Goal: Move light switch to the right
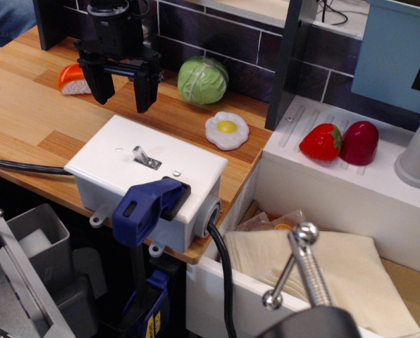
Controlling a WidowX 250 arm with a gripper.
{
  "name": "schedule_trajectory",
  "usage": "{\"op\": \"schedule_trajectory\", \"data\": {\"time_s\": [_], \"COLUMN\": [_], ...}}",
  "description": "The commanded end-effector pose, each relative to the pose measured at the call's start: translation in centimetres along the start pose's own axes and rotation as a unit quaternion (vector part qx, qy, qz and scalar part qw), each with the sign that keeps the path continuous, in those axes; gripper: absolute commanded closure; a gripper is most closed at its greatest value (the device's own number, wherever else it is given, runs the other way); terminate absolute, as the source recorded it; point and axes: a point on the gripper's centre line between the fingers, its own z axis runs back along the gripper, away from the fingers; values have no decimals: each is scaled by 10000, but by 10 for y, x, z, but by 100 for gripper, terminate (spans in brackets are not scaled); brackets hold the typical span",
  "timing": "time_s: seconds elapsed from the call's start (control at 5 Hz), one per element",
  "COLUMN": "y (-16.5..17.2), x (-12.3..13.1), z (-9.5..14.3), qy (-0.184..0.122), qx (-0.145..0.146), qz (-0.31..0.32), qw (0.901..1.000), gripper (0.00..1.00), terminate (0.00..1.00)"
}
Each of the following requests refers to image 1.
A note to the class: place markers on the blue bar clamp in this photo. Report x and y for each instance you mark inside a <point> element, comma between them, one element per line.
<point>148,310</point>

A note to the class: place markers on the light blue cabinet box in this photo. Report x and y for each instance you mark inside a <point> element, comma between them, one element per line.
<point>388,67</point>

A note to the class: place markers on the grey plastic bin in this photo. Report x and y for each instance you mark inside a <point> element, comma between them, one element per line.
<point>46,242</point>

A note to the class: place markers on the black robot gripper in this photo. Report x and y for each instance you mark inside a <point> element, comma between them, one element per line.
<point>118,37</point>

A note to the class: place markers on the clear light switch toggle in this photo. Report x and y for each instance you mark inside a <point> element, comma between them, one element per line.
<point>141,157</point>

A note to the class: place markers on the white electrical switch box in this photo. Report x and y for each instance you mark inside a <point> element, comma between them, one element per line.
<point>105,169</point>

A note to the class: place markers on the red strawberry toy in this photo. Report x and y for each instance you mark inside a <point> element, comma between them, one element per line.
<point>323,143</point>

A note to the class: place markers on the dark red plum toy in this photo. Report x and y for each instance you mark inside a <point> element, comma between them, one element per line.
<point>360,143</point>

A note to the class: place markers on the dark grey upright post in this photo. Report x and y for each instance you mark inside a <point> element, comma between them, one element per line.
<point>298,23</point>

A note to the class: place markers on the salmon sushi toy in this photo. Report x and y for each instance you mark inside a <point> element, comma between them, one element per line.
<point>71,81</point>

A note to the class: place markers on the dark grey left post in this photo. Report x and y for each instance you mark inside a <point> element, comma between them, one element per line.
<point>54,21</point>

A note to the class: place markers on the metal clamp screw handle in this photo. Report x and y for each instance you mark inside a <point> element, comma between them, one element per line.
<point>301,238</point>

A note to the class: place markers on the plastic food packet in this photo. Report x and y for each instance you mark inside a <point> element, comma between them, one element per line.
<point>264,222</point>

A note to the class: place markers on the folded cream cloth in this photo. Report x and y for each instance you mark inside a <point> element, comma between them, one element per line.
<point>351,268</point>

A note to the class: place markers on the green cabbage toy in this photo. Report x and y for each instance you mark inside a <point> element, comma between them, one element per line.
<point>202,80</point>

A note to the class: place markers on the fried egg toy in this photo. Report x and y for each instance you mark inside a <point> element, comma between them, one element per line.
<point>227,131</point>

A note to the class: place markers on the white sink unit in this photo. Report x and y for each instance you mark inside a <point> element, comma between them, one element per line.
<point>371,201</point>

